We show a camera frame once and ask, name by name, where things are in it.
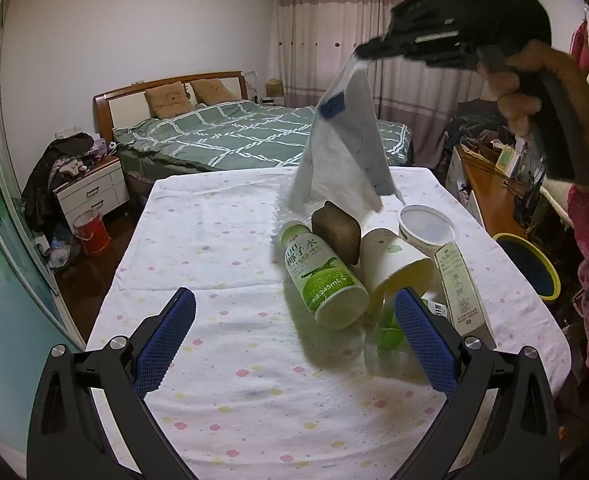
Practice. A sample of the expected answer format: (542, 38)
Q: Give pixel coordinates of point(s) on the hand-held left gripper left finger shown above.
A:
(167, 340)

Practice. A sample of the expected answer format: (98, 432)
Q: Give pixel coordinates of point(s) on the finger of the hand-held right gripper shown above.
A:
(374, 49)

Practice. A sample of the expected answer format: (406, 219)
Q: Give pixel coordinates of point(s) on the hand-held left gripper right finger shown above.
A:
(424, 345)

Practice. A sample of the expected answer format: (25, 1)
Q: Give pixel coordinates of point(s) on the white paper cup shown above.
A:
(389, 265)

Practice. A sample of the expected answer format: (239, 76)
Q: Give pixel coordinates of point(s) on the green label drink bottle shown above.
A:
(319, 275)

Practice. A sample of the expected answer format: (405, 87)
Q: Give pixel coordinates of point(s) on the yellow rimmed blue bin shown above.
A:
(524, 265)

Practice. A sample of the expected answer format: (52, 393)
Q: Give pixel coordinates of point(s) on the person's right hand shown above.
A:
(581, 110)

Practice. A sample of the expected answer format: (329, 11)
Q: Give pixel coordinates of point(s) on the pink curtain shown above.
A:
(314, 35)

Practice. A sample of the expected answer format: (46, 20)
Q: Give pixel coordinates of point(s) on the white tall carton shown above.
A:
(462, 295)

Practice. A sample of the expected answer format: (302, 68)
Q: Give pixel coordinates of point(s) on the white floral tablecloth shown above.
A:
(224, 260)

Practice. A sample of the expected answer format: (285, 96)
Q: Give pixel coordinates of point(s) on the white yogurt tub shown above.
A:
(424, 240)

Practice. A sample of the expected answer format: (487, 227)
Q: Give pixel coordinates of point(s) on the mixed clothes pile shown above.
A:
(474, 125)

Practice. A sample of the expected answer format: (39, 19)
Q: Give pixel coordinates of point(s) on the yellow tissue box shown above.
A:
(273, 87)

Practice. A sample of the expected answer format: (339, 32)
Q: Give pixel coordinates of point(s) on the red bucket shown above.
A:
(92, 235)

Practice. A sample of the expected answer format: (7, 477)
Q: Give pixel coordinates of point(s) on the brown rounded case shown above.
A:
(337, 230)

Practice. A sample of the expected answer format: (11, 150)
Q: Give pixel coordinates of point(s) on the green white pack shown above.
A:
(506, 160)

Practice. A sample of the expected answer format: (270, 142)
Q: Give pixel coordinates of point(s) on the bed with green quilt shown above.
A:
(234, 135)

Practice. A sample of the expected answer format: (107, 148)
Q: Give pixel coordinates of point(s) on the brown pillow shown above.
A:
(214, 91)
(167, 100)

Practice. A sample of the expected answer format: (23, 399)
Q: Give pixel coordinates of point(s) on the dark bed base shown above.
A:
(144, 175)

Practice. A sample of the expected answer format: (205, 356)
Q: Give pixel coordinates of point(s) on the white nightstand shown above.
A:
(92, 190)

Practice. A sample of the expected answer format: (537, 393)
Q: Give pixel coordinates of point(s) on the wooden desk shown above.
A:
(489, 190)

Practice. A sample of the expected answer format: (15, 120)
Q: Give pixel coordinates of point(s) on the teal wardrobe door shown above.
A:
(9, 235)

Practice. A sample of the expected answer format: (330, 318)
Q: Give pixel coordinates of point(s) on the dark clothes pile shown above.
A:
(49, 175)

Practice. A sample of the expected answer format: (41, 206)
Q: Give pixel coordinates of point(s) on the wooden bed headboard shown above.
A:
(124, 95)

